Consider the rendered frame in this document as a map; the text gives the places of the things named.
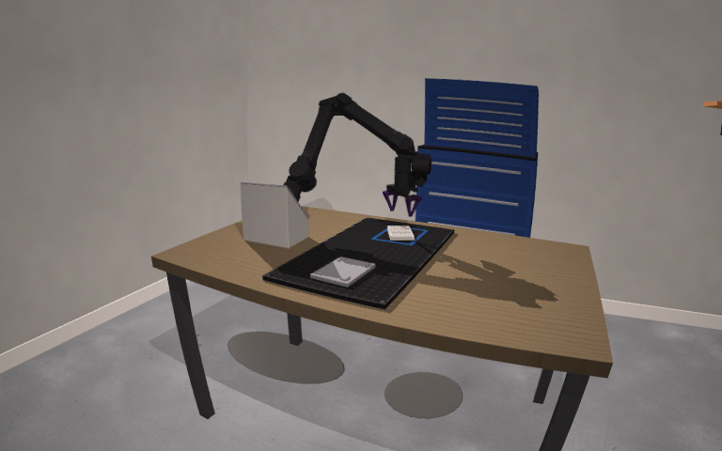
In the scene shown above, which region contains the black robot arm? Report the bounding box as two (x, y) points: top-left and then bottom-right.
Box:
(283, 93), (432, 202)

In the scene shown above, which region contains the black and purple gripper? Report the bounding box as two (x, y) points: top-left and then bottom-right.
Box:
(383, 171), (422, 217)

